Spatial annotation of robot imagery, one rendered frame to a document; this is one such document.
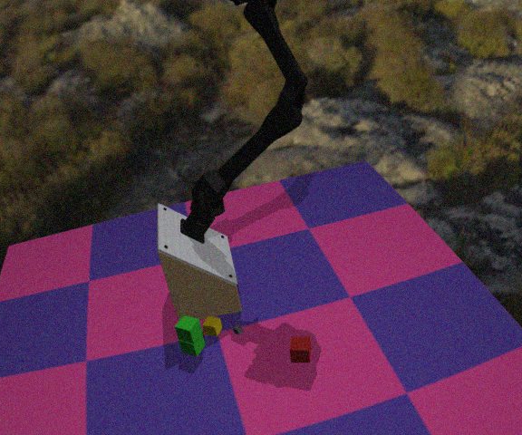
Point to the green block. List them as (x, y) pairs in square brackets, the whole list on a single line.
[(188, 329), (193, 349)]

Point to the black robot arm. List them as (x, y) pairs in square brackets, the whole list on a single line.
[(208, 193)]

